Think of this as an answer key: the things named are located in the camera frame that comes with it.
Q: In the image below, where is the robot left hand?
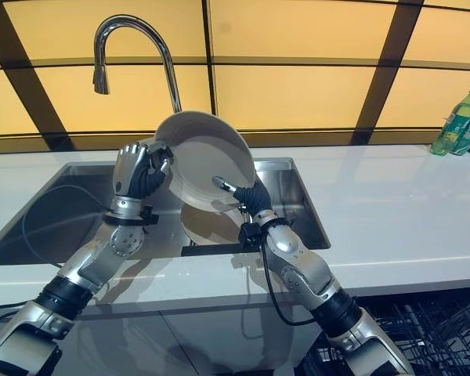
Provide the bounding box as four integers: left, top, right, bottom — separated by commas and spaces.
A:
112, 142, 175, 201

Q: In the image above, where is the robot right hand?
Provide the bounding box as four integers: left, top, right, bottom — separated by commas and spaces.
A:
211, 175, 273, 217

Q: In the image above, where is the white round plate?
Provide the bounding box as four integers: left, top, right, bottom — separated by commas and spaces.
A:
154, 110, 256, 214
179, 203, 248, 246

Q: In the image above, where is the stainless steel kitchen sink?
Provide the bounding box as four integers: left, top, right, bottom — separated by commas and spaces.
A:
0, 157, 332, 267

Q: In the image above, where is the black dish drying rack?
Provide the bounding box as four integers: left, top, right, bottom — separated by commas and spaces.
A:
179, 203, 259, 258

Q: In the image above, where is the chrome gooseneck kitchen faucet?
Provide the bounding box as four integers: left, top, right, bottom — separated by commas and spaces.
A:
92, 13, 183, 114

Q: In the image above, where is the green plastic soda bottle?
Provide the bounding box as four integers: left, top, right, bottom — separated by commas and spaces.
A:
429, 86, 470, 157

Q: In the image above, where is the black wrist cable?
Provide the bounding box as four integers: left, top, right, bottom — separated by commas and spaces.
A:
258, 234, 318, 327

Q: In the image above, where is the black wire dishwasher rack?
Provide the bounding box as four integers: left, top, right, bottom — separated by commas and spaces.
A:
297, 299, 470, 376

